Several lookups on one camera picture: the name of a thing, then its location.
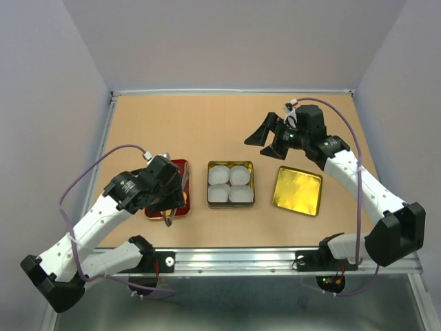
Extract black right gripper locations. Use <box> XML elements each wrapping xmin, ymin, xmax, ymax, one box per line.
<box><xmin>244</xmin><ymin>112</ymin><xmax>309</xmax><ymax>160</ymax></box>

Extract metal tongs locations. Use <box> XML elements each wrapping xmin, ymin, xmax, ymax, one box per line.
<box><xmin>163</xmin><ymin>162</ymin><xmax>189</xmax><ymax>227</ymax></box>

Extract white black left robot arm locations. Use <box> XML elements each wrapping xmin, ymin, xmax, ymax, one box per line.
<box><xmin>20</xmin><ymin>154</ymin><xmax>189</xmax><ymax>313</ymax></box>

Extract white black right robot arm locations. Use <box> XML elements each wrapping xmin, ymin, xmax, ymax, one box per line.
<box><xmin>244</xmin><ymin>99</ymin><xmax>426</xmax><ymax>269</ymax></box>

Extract red rectangular tray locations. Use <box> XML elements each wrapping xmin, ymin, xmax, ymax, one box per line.
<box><xmin>145</xmin><ymin>159</ymin><xmax>191</xmax><ymax>221</ymax></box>

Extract white paper cup back right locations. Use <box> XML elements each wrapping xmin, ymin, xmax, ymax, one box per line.
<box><xmin>229</xmin><ymin>165</ymin><xmax>251</xmax><ymax>185</ymax></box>

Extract white paper cup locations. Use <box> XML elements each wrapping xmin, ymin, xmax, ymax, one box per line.
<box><xmin>208</xmin><ymin>165</ymin><xmax>229</xmax><ymax>185</ymax></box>
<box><xmin>229</xmin><ymin>165</ymin><xmax>251</xmax><ymax>185</ymax></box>
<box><xmin>229</xmin><ymin>185</ymin><xmax>254</xmax><ymax>203</ymax></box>
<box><xmin>207</xmin><ymin>183</ymin><xmax>230</xmax><ymax>203</ymax></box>

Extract white paper cup front left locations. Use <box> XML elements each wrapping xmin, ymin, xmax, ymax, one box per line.
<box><xmin>207</xmin><ymin>183</ymin><xmax>230</xmax><ymax>203</ymax></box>

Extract white paper cup back left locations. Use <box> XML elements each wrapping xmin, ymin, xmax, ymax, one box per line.
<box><xmin>208</xmin><ymin>165</ymin><xmax>229</xmax><ymax>185</ymax></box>

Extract gold square tin box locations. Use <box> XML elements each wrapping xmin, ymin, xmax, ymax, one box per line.
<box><xmin>207</xmin><ymin>161</ymin><xmax>256</xmax><ymax>208</ymax></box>

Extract white paper cup front right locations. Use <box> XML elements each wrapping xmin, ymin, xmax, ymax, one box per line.
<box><xmin>229</xmin><ymin>185</ymin><xmax>254</xmax><ymax>203</ymax></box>

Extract gold tin lid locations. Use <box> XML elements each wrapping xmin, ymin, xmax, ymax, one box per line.
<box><xmin>272</xmin><ymin>166</ymin><xmax>322</xmax><ymax>217</ymax></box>

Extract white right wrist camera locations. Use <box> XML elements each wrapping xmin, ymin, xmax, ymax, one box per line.
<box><xmin>283</xmin><ymin>99</ymin><xmax>299</xmax><ymax>128</ymax></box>

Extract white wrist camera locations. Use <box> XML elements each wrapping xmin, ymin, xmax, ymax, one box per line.
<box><xmin>158</xmin><ymin>152</ymin><xmax>171</xmax><ymax>160</ymax></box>
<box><xmin>283</xmin><ymin>99</ymin><xmax>299</xmax><ymax>128</ymax></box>

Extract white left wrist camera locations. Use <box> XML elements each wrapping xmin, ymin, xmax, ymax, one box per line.
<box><xmin>158</xmin><ymin>152</ymin><xmax>171</xmax><ymax>160</ymax></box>

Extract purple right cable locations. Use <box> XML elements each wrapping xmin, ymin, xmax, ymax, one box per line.
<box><xmin>292</xmin><ymin>97</ymin><xmax>380</xmax><ymax>298</ymax></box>

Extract purple cable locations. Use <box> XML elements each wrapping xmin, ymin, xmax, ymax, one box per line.
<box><xmin>292</xmin><ymin>97</ymin><xmax>380</xmax><ymax>298</ymax></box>
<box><xmin>59</xmin><ymin>144</ymin><xmax>176</xmax><ymax>300</ymax></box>

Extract aluminium table edge rail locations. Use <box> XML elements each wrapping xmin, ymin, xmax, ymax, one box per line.
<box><xmin>110</xmin><ymin>88</ymin><xmax>356</xmax><ymax>101</ymax></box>

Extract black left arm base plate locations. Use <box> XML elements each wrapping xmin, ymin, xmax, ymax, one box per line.
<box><xmin>121</xmin><ymin>250</ymin><xmax>176</xmax><ymax>274</ymax></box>

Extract aluminium front rail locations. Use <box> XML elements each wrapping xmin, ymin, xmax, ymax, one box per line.
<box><xmin>57</xmin><ymin>245</ymin><xmax>424</xmax><ymax>277</ymax></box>

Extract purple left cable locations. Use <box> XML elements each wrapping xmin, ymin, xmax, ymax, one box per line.
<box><xmin>59</xmin><ymin>144</ymin><xmax>176</xmax><ymax>300</ymax></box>

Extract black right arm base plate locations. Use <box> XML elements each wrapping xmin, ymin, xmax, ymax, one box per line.
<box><xmin>292</xmin><ymin>248</ymin><xmax>358</xmax><ymax>272</ymax></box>

